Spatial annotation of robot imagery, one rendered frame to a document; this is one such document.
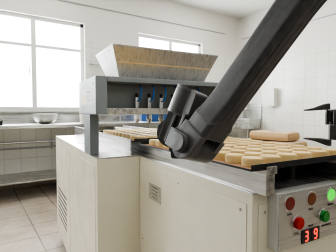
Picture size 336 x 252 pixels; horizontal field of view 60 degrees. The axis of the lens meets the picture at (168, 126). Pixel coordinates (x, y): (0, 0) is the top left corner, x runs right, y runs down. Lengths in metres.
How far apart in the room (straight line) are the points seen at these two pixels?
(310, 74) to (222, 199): 4.80
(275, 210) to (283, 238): 0.07
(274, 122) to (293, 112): 0.44
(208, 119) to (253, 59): 0.12
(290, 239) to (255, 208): 0.12
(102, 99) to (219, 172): 0.62
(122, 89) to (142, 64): 0.15
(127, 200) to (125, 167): 0.15
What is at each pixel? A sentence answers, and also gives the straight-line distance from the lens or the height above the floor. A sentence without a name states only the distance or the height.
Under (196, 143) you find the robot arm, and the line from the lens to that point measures 0.51.
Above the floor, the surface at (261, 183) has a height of 0.87.
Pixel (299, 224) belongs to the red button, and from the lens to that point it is 0.81.
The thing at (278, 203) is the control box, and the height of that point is 0.82.
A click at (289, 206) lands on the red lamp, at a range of 0.77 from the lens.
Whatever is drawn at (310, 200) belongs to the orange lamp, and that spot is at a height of 0.81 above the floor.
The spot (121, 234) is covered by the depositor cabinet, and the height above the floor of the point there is 0.50.
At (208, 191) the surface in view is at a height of 0.80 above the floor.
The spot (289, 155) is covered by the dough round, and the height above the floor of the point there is 0.92.
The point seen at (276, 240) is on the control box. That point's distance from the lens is 0.78.
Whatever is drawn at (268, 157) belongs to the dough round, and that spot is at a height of 0.92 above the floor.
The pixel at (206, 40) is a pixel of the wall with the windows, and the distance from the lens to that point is 5.97.
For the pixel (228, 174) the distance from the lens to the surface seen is 0.80.
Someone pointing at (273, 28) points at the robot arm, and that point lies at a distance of 0.50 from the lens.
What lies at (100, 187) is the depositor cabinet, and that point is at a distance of 1.27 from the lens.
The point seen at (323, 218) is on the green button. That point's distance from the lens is 0.88.
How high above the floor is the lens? 1.03
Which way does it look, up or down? 3 degrees down
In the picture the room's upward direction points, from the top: straight up
